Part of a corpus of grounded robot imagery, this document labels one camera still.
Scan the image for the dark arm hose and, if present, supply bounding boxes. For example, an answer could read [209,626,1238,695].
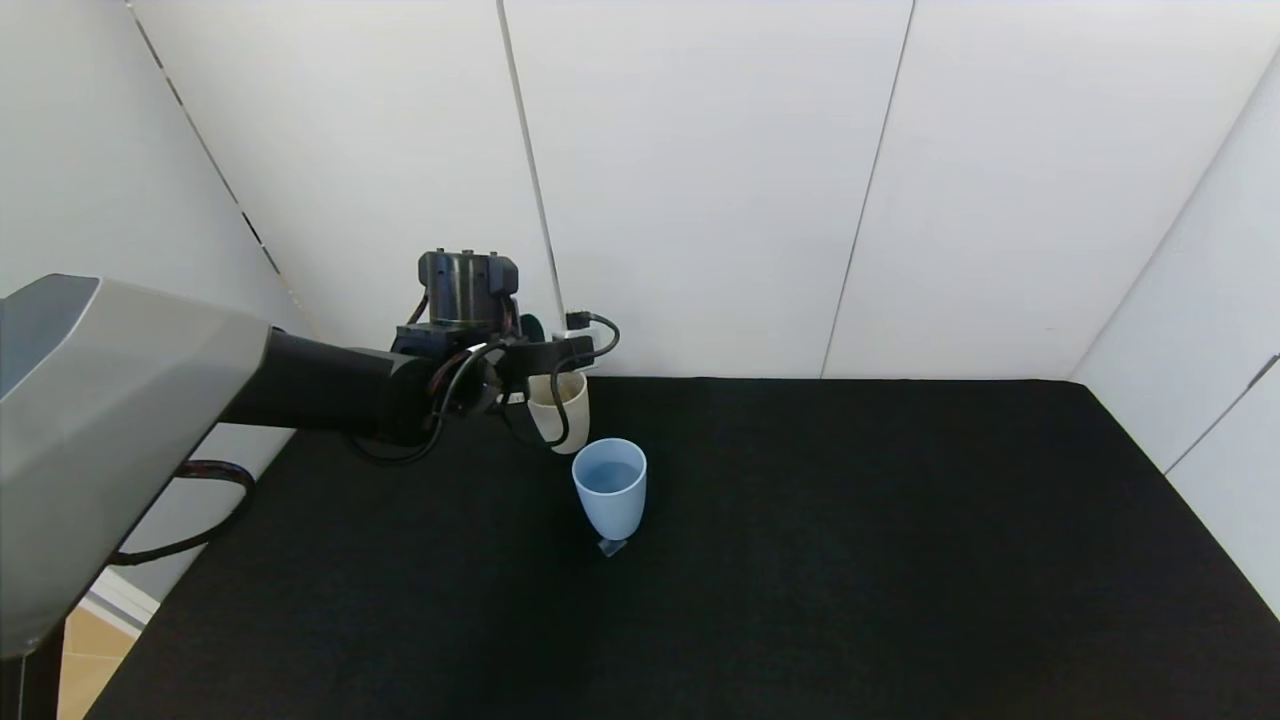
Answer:
[105,460,256,569]

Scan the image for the blue plastic cup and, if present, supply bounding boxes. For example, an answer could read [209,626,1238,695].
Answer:
[572,438,649,542]

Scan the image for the black camera cable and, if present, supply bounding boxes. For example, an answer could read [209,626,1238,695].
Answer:
[500,312,621,451]

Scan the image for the beige plastic cup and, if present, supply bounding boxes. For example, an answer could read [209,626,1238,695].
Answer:
[527,370,591,456]

